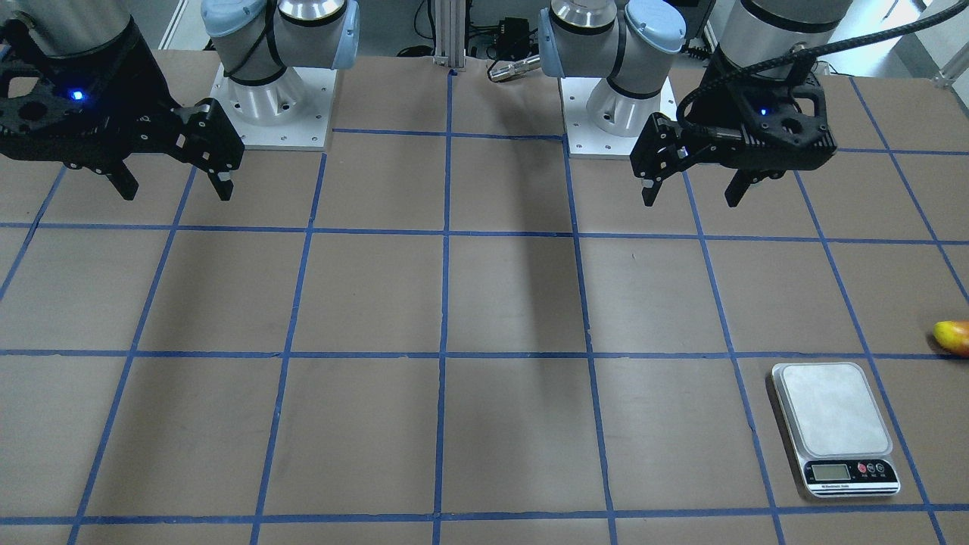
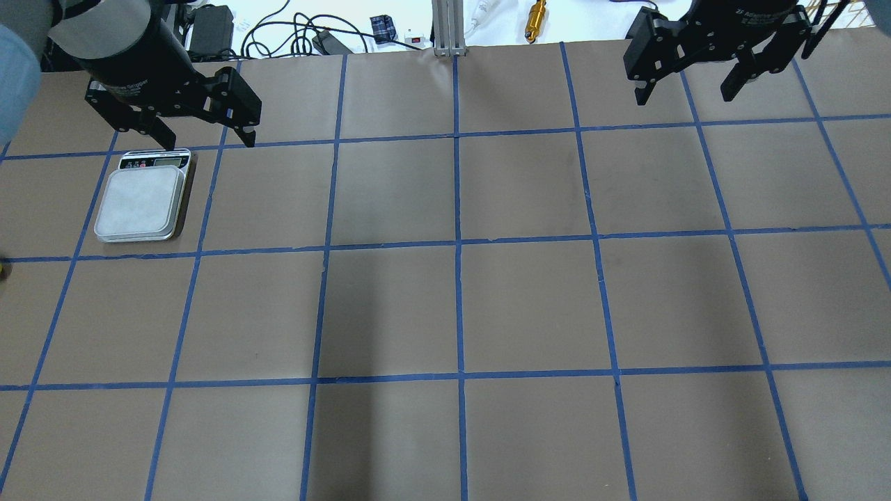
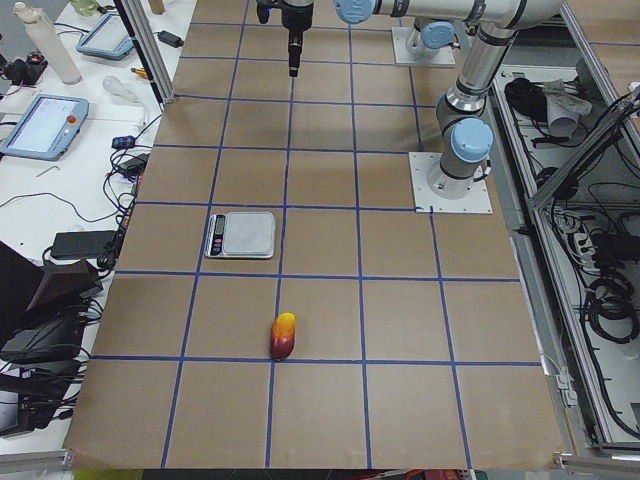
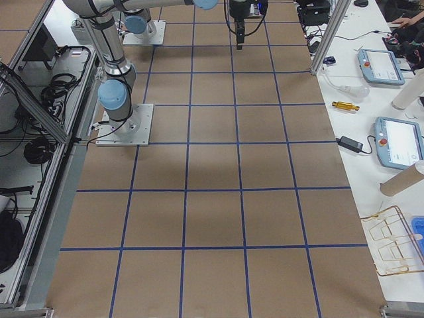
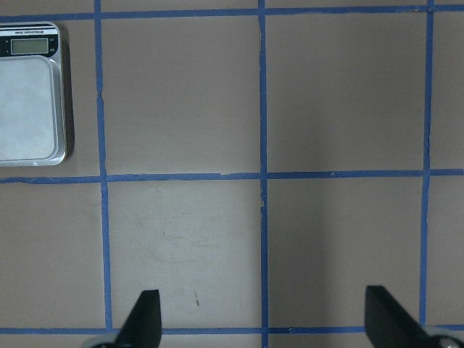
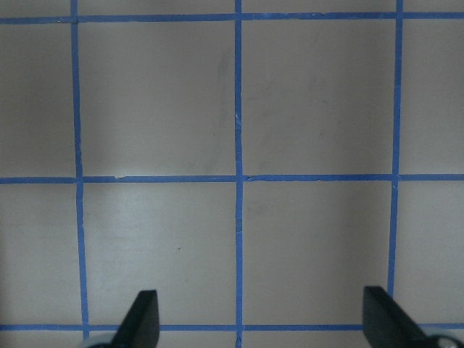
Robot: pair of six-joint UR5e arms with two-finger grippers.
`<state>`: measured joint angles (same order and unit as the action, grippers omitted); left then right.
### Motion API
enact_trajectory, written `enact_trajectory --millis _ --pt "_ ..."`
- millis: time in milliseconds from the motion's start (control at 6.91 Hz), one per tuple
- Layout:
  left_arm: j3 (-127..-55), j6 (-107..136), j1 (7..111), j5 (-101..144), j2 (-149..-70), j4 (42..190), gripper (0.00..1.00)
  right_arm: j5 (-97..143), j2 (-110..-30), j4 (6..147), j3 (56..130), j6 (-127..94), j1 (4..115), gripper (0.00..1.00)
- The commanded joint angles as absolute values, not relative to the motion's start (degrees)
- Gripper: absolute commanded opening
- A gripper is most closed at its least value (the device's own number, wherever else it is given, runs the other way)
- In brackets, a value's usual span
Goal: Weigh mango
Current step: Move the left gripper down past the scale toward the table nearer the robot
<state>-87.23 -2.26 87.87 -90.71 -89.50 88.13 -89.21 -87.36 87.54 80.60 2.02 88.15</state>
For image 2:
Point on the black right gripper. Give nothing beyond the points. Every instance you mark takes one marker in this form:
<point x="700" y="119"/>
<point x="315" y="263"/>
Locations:
<point x="748" y="31"/>

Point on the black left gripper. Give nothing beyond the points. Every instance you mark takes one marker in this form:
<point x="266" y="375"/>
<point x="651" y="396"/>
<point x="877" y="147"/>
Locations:
<point x="132" y="61"/>

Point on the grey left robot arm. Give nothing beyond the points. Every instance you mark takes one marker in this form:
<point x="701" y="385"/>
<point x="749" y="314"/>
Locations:
<point x="26" y="28"/>

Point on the silver digital kitchen scale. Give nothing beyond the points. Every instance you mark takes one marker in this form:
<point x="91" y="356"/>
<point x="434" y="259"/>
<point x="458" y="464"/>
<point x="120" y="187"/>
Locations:
<point x="142" y="198"/>

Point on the black power adapter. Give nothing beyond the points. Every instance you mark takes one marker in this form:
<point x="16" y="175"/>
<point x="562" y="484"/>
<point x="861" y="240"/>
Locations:
<point x="212" y="29"/>

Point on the small blue black box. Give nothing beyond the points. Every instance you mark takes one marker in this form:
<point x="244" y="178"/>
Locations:
<point x="383" y="29"/>

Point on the white red switch plug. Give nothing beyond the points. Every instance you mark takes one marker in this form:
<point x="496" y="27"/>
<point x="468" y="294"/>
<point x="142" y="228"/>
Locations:
<point x="415" y="38"/>

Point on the aluminium frame post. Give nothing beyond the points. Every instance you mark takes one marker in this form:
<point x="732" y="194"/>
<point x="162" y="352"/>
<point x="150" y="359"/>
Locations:
<point x="448" y="39"/>

